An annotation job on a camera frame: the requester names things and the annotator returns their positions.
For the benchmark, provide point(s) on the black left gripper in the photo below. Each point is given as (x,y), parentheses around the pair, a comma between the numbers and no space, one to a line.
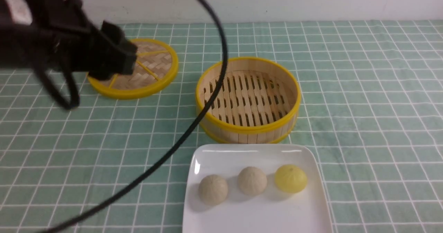
(56,34)

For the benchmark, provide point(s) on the white steamed bun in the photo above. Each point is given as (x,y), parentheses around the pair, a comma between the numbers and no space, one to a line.
(252,181)
(213,190)

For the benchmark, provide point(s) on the yellow steamed bun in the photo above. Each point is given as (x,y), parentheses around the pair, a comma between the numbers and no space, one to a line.
(290,178)

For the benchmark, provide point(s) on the white square plate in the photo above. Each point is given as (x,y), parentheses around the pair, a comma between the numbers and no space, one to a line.
(273,211)

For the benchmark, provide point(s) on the yellow rimmed bamboo steamer lid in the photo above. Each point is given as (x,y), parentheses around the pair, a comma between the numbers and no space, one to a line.
(156,67)

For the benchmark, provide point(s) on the yellow rimmed bamboo steamer basket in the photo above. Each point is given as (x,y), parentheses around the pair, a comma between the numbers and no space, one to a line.
(257,104)

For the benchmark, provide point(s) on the green checkered tablecloth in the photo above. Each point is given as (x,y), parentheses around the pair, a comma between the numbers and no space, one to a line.
(371,114)

